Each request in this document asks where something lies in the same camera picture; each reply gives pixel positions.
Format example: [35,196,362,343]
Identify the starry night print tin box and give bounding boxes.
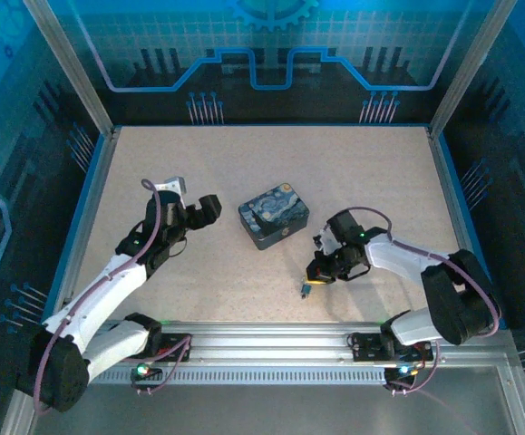
[237,181,311,252]

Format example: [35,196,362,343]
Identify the grey metal panel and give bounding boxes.
[0,364,525,435]

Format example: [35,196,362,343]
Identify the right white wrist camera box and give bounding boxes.
[312,223,336,256]

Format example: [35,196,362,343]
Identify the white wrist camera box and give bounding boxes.
[163,175,188,197]
[312,223,336,256]

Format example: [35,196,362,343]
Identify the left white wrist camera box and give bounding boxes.
[163,175,188,197]

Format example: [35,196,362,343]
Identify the aluminium side rail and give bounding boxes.
[426,128,504,329]
[47,130,119,330]

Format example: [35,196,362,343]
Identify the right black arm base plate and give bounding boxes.
[346,331,441,363]

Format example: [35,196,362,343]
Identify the aluminium frame rail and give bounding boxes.
[98,319,524,369]

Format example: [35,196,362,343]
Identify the slotted grey cable duct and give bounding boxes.
[87,367,502,386]

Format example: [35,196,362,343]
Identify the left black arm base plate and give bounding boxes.
[151,332,193,363]

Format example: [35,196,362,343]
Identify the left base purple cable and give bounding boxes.
[130,333,195,396]

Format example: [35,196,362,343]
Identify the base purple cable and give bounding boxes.
[130,333,195,396]
[383,337,447,397]

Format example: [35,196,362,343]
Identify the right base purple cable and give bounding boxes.
[383,337,447,397]

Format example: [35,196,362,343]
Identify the aluminium frame post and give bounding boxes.
[426,0,518,138]
[22,0,119,138]

